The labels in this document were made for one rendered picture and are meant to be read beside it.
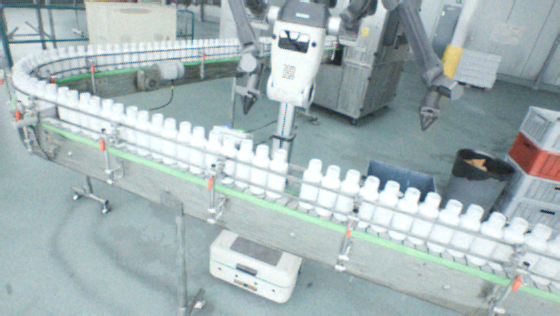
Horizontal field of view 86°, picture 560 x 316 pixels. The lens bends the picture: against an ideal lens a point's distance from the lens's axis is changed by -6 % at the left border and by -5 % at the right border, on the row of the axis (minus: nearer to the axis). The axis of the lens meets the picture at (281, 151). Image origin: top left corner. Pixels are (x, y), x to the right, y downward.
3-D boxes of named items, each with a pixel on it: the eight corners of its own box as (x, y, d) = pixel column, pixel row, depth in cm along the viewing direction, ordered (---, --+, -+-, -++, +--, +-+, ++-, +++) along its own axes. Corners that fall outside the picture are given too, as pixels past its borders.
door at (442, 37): (424, 64, 1139) (444, 3, 1044) (424, 64, 1147) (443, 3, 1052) (452, 70, 1115) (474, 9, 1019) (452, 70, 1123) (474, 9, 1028)
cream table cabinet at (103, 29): (155, 75, 554) (154, 4, 500) (176, 84, 523) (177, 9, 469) (92, 83, 472) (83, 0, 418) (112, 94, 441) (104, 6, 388)
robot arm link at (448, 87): (434, 57, 113) (417, 74, 114) (459, 65, 104) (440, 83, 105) (444, 79, 120) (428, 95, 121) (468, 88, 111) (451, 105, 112)
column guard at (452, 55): (432, 91, 755) (447, 45, 705) (430, 87, 789) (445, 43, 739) (448, 95, 745) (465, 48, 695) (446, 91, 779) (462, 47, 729)
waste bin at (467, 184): (432, 228, 269) (461, 164, 240) (429, 201, 307) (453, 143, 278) (486, 245, 258) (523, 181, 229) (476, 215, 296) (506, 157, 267)
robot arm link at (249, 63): (263, 42, 120) (242, 48, 122) (255, 34, 109) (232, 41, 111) (270, 73, 121) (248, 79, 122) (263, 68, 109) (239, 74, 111)
